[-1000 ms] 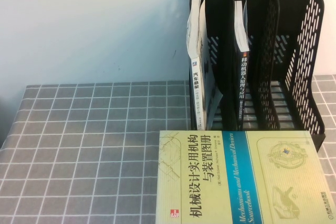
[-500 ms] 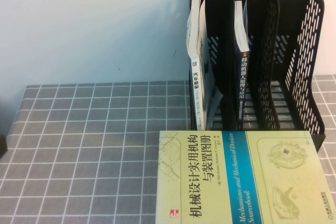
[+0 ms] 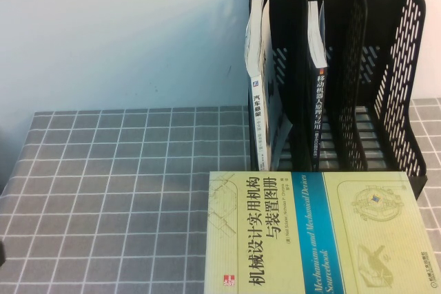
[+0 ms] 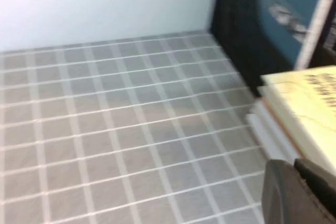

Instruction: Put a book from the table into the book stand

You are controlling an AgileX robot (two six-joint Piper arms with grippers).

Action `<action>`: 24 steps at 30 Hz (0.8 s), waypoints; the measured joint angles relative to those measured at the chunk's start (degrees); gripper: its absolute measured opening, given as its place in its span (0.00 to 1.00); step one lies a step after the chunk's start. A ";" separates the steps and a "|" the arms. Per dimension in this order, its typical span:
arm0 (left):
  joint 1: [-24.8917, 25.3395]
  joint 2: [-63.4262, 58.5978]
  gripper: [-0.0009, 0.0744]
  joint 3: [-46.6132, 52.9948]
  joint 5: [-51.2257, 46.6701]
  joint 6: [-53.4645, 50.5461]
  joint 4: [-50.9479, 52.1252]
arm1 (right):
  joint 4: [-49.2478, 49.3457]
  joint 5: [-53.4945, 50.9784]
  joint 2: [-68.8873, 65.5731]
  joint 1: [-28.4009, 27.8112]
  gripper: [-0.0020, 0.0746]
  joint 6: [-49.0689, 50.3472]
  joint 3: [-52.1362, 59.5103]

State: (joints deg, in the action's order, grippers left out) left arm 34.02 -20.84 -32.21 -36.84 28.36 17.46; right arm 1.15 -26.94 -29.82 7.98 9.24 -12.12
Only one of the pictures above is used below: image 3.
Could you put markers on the white-spine car book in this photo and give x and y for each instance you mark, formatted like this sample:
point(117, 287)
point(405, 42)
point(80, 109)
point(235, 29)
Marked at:
point(258, 101)

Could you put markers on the gray grid tablecloth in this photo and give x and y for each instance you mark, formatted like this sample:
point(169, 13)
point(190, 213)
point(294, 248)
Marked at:
point(103, 204)

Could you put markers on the black perforated book stand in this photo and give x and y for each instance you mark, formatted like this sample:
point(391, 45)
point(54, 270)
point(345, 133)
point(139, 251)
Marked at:
point(396, 84)

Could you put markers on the pale green mechanisms book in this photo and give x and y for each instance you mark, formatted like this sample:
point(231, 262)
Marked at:
point(310, 239)

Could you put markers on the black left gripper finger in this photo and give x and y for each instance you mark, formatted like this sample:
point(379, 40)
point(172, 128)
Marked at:
point(2, 252)

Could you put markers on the dark glossy robotics book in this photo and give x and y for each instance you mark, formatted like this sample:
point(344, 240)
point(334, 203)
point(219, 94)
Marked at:
point(318, 101)

